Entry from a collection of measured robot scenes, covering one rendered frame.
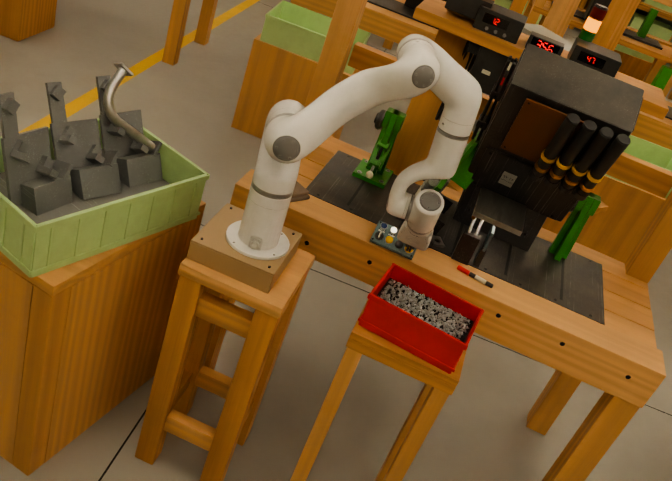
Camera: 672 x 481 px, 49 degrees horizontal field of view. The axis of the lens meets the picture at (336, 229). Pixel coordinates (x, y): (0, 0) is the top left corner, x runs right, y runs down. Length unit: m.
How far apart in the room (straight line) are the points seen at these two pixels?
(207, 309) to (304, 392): 1.00
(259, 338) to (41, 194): 0.73
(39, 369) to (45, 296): 0.27
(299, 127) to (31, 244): 0.75
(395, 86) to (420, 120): 0.97
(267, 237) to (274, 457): 1.02
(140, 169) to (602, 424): 1.72
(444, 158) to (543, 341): 0.76
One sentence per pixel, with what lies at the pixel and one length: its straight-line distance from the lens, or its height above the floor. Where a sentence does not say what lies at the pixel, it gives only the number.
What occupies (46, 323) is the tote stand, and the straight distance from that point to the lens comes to 2.15.
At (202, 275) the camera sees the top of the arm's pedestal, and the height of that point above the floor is 0.84.
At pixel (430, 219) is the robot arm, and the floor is 1.16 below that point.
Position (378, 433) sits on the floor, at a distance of 3.06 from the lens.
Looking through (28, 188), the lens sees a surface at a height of 0.92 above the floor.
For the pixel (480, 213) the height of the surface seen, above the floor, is 1.13.
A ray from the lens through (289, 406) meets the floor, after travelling 3.01.
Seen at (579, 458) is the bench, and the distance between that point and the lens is 2.75.
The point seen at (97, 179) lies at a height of 0.90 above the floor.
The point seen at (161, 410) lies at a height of 0.27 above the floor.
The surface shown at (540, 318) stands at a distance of 2.42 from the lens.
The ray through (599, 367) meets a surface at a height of 0.83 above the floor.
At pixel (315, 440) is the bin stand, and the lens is 2.47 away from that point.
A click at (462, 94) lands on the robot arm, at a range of 1.94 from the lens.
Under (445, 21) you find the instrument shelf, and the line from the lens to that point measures 2.59.
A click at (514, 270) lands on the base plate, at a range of 2.60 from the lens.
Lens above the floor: 2.11
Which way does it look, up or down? 31 degrees down
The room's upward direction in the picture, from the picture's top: 21 degrees clockwise
